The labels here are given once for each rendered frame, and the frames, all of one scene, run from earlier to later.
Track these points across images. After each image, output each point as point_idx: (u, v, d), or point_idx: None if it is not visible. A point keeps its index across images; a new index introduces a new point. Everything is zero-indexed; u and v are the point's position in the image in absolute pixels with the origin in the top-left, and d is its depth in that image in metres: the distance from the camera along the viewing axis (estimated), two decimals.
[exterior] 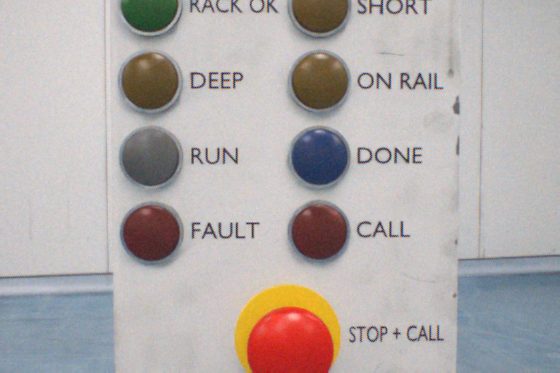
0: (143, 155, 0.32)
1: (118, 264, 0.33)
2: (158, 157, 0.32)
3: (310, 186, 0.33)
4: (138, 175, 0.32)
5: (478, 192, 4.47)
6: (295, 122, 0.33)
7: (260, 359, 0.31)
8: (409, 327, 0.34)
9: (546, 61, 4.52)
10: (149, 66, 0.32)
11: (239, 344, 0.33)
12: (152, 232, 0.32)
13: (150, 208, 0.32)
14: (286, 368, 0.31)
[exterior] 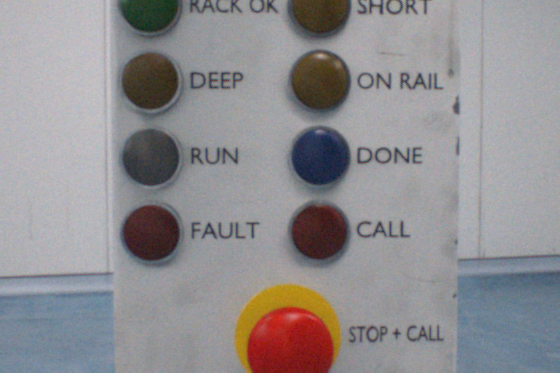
0: (143, 155, 0.32)
1: (118, 264, 0.33)
2: (158, 157, 0.32)
3: (310, 186, 0.33)
4: (138, 175, 0.32)
5: (478, 192, 4.47)
6: (295, 122, 0.33)
7: (260, 359, 0.31)
8: (409, 327, 0.34)
9: (546, 61, 4.52)
10: (149, 66, 0.32)
11: (239, 344, 0.33)
12: (152, 232, 0.32)
13: (150, 208, 0.32)
14: (286, 368, 0.31)
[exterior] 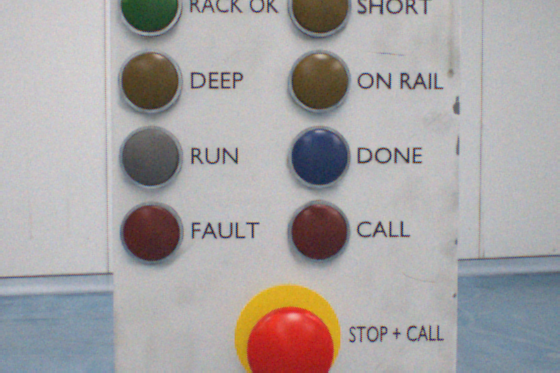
0: (143, 155, 0.32)
1: (118, 264, 0.33)
2: (158, 157, 0.32)
3: (310, 186, 0.33)
4: (138, 175, 0.32)
5: (478, 192, 4.47)
6: (295, 122, 0.33)
7: (260, 359, 0.31)
8: (409, 327, 0.34)
9: (546, 61, 4.52)
10: (149, 66, 0.32)
11: (239, 344, 0.33)
12: (152, 232, 0.32)
13: (150, 208, 0.32)
14: (286, 368, 0.31)
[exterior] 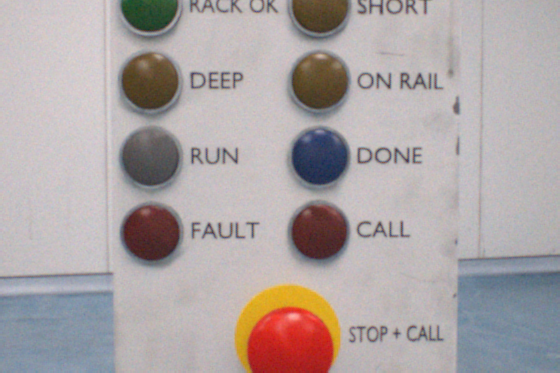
0: (143, 155, 0.32)
1: (118, 264, 0.33)
2: (158, 157, 0.32)
3: (310, 186, 0.33)
4: (138, 175, 0.32)
5: (478, 192, 4.47)
6: (295, 122, 0.33)
7: (260, 359, 0.31)
8: (409, 327, 0.34)
9: (546, 61, 4.52)
10: (149, 66, 0.32)
11: (239, 344, 0.33)
12: (152, 232, 0.32)
13: (150, 208, 0.32)
14: (286, 368, 0.31)
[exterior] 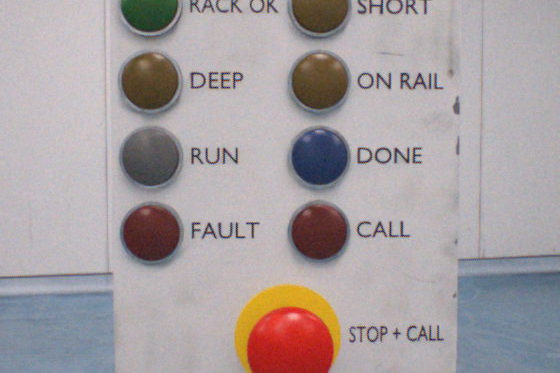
0: (143, 155, 0.32)
1: (118, 264, 0.33)
2: (158, 157, 0.32)
3: (310, 186, 0.33)
4: (138, 175, 0.32)
5: (478, 192, 4.47)
6: (295, 122, 0.33)
7: (260, 359, 0.31)
8: (409, 327, 0.34)
9: (546, 61, 4.52)
10: (149, 66, 0.32)
11: (239, 344, 0.33)
12: (152, 232, 0.32)
13: (150, 208, 0.32)
14: (286, 368, 0.31)
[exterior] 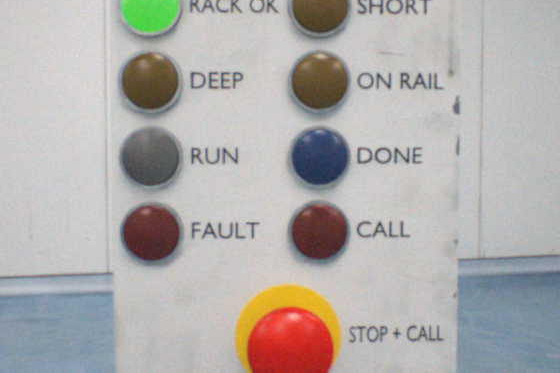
0: (143, 155, 0.32)
1: (118, 264, 0.33)
2: (158, 157, 0.32)
3: (310, 186, 0.33)
4: (138, 175, 0.32)
5: (478, 192, 4.47)
6: (295, 122, 0.33)
7: (260, 359, 0.31)
8: (409, 327, 0.34)
9: (546, 61, 4.52)
10: (149, 66, 0.32)
11: (239, 344, 0.33)
12: (152, 232, 0.32)
13: (150, 208, 0.32)
14: (286, 368, 0.31)
